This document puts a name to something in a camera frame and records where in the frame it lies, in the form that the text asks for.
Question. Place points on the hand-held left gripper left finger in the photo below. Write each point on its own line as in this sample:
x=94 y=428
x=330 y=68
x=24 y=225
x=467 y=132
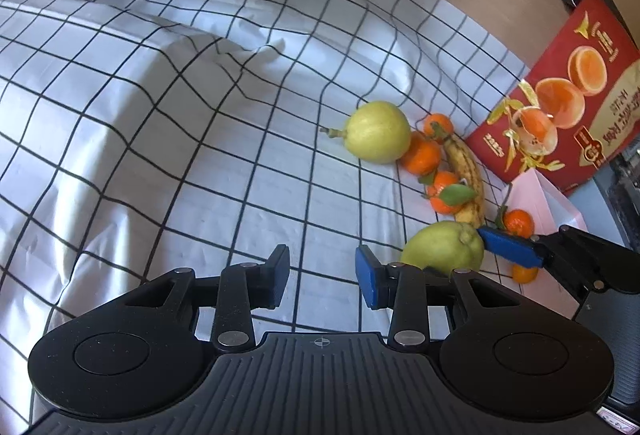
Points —
x=277 y=276

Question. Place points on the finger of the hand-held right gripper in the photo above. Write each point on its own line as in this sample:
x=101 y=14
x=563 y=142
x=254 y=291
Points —
x=510 y=249

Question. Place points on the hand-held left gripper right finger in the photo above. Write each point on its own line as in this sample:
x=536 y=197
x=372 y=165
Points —
x=368 y=280

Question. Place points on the tangerine with green leaves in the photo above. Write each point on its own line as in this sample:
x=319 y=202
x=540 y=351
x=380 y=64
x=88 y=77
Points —
x=445 y=195
x=519 y=222

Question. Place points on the small tangerine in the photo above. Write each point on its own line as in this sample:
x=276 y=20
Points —
x=525 y=274
x=438 y=125
x=421 y=155

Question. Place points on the pink cardboard box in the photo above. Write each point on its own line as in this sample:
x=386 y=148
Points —
x=537 y=200

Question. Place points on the large yellow-green pear with stem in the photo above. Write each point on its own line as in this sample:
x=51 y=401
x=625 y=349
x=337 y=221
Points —
x=377 y=132

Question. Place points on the spotted yellow banana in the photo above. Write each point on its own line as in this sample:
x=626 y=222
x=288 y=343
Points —
x=467 y=175

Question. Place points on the grey computer case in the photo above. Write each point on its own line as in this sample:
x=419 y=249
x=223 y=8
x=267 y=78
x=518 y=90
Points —
x=600 y=200

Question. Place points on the red printed gift box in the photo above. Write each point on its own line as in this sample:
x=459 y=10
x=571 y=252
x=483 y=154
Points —
x=560 y=105

